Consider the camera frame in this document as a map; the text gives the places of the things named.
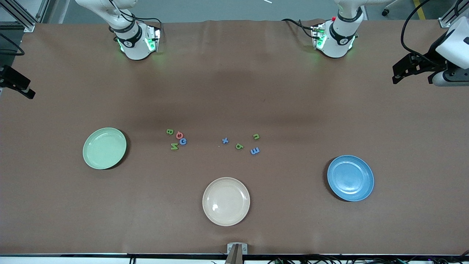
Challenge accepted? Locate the black chair caster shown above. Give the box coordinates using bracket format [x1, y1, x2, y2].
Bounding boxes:
[381, 0, 400, 17]

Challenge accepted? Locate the blue plate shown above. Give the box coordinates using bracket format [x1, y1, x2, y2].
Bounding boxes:
[327, 155, 375, 202]

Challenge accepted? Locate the light green plate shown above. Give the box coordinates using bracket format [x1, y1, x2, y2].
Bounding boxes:
[82, 127, 127, 170]

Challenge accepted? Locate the black right base cable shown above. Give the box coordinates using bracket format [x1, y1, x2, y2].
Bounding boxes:
[110, 0, 162, 41]

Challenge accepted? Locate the black base cable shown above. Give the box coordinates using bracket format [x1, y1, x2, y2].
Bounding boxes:
[110, 0, 162, 41]
[281, 18, 316, 40]

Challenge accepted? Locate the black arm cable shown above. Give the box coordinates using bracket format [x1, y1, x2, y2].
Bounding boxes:
[0, 33, 25, 56]
[400, 0, 446, 59]

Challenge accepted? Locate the beige plate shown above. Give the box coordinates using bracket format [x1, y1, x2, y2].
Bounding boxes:
[202, 177, 251, 227]

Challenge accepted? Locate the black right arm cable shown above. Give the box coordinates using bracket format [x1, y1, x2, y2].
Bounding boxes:
[0, 33, 25, 56]

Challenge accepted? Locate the brown table cover sheet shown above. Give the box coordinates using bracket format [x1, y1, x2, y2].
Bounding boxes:
[0, 19, 469, 255]

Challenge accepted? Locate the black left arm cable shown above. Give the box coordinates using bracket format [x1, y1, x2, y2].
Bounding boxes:
[400, 0, 446, 59]

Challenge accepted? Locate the black left base cable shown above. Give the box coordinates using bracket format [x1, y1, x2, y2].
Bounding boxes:
[281, 18, 316, 40]

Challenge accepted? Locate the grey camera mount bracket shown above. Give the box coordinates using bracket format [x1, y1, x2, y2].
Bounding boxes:
[226, 243, 248, 264]

